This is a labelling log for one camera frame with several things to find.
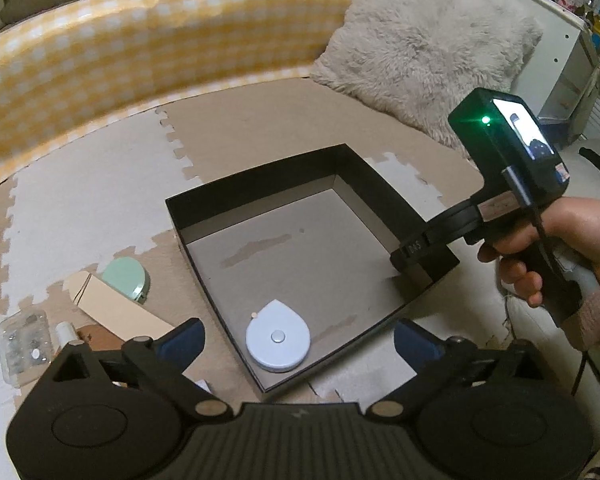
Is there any foam puzzle floor mat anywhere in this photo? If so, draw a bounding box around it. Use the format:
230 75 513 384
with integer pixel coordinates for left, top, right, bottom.
0 77 600 480

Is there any white round tape measure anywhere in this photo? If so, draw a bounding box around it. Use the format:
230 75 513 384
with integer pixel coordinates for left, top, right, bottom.
245 299 313 373

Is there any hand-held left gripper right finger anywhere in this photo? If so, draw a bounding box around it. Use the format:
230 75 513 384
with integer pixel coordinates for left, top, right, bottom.
362 317 553 421

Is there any fluffy beige cushion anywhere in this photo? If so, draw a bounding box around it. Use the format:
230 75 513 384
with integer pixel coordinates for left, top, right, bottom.
310 0 543 148

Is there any small white tube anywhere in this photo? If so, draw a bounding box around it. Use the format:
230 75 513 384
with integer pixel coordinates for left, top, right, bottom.
55 322 78 348

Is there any clear plastic case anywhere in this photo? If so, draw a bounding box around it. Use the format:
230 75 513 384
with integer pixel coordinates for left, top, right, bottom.
0 308 56 388

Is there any person's right hand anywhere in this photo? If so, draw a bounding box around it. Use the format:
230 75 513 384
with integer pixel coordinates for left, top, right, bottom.
477 195 600 309

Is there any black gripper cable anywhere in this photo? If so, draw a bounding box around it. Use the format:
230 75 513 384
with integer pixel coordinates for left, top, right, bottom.
500 165 588 396

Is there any mint green round case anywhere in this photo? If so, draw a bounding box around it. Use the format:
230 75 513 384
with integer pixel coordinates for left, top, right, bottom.
101 256 150 305

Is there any light wooden block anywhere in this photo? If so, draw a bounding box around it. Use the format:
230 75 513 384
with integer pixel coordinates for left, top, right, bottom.
62 271 178 341

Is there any yellow checked bumper cushion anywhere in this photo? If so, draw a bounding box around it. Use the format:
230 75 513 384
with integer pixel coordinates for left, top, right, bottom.
0 0 368 186

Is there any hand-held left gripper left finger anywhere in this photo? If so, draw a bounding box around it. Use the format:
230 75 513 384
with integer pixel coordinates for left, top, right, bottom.
42 317 233 423

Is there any black cardboard box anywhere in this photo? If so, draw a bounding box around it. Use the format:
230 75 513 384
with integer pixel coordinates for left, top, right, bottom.
165 143 461 405

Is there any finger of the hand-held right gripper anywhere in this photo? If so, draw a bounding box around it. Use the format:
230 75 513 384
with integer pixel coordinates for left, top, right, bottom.
390 230 436 286

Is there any white shelf unit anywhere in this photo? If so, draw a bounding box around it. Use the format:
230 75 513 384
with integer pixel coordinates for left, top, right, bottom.
522 0 600 148

